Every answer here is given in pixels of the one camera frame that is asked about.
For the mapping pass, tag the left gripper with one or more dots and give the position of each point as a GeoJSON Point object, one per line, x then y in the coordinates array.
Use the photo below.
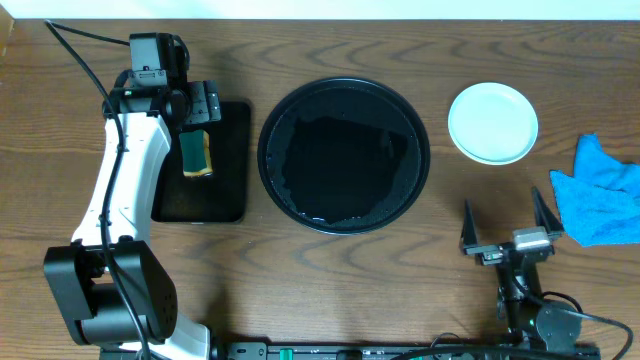
{"type": "Point", "coordinates": [206, 101]}

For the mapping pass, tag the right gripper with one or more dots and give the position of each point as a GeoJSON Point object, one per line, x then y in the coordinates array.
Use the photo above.
{"type": "Point", "coordinates": [488, 255]}

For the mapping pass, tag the green yellow sponge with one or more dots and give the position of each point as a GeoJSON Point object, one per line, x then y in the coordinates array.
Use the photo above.
{"type": "Point", "coordinates": [195, 151]}

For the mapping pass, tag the light blue plate top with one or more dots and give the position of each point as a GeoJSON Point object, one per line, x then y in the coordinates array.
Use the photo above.
{"type": "Point", "coordinates": [493, 123]}

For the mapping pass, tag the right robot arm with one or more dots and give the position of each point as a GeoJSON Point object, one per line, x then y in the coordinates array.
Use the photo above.
{"type": "Point", "coordinates": [539, 324]}

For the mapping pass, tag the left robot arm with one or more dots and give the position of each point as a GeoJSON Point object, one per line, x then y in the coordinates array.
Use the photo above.
{"type": "Point", "coordinates": [111, 290]}

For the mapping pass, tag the black rectangular tray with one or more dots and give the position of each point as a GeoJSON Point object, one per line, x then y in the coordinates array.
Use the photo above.
{"type": "Point", "coordinates": [216, 198]}

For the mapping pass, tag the black round tray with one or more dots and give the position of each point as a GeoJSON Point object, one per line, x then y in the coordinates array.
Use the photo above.
{"type": "Point", "coordinates": [343, 155]}

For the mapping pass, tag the blue cloth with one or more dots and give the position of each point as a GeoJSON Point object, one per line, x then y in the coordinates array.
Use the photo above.
{"type": "Point", "coordinates": [599, 202]}

